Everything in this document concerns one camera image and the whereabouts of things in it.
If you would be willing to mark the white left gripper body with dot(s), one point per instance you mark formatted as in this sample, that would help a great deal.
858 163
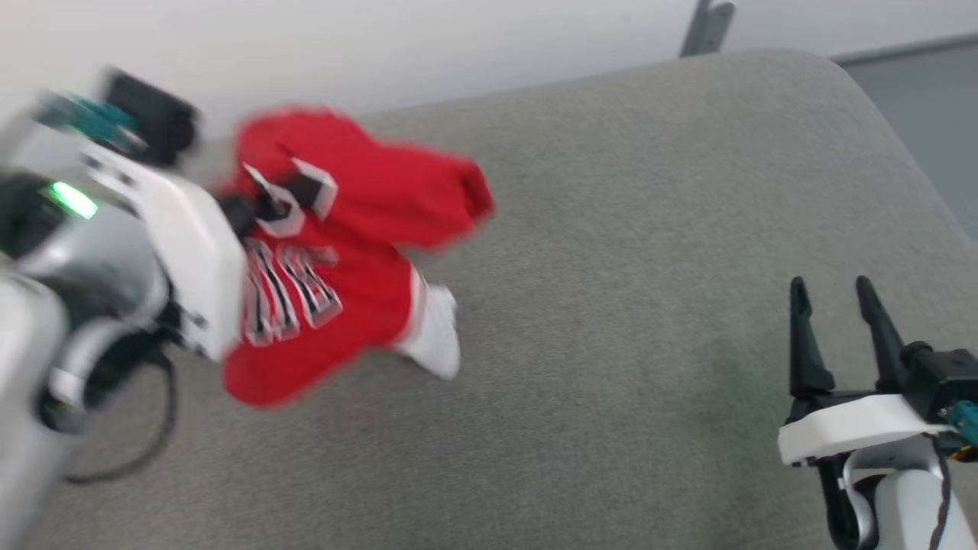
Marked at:
195 252

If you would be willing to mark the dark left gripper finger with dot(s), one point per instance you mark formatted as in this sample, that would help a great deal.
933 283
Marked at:
238 212

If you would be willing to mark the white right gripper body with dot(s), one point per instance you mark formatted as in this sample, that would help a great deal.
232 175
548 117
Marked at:
848 431

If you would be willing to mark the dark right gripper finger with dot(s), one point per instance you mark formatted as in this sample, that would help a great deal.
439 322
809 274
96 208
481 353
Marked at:
880 336
804 344

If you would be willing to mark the red Bulls 23 jersey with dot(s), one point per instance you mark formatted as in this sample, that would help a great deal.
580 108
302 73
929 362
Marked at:
367 191

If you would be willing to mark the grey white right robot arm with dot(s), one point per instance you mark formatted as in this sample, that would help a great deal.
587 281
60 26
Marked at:
901 504

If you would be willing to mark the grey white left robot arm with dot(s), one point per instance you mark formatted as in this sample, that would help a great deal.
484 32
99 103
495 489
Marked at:
69 305

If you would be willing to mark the grey fabric sofa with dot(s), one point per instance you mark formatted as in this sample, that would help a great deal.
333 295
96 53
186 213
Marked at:
611 305

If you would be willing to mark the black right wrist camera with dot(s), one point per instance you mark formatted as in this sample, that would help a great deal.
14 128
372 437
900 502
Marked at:
943 378

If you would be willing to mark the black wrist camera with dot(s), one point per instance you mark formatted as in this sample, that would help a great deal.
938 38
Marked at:
153 114
943 378

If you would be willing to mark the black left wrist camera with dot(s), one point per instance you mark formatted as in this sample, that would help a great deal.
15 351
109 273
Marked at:
153 114

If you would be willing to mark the grey metal post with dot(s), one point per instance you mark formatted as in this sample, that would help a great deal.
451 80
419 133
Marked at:
707 27

